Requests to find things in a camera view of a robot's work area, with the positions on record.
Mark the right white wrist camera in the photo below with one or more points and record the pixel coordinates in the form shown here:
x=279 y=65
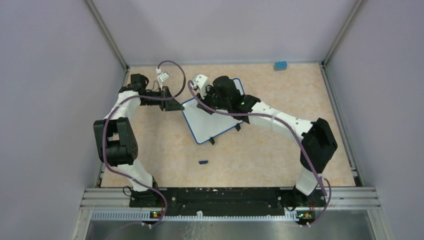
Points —
x=199 y=83

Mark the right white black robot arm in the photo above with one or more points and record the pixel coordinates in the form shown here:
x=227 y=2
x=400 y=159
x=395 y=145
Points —
x=315 y=139

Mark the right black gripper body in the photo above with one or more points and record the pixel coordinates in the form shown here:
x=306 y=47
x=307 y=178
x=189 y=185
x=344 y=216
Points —
x=211 y=99

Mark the white slotted cable duct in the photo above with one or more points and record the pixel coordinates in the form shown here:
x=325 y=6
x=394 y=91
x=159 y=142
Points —
x=147 y=216

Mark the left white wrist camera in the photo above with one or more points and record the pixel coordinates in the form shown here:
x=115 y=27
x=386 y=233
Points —
x=161 y=77

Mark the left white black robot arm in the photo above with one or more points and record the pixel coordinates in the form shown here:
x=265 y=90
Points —
x=115 y=139

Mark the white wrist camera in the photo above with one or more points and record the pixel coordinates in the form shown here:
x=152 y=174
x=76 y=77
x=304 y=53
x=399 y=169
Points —
x=199 y=83
x=161 y=77

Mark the blue framed whiteboard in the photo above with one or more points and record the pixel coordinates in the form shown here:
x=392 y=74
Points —
x=205 y=126

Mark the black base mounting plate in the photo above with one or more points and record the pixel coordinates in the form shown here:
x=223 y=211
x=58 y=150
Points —
x=226 y=201

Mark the dark blue marker cap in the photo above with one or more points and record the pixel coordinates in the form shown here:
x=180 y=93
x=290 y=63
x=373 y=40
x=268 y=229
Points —
x=203 y=162

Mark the blue toy brick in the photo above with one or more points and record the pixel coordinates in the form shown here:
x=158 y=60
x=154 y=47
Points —
x=280 y=66

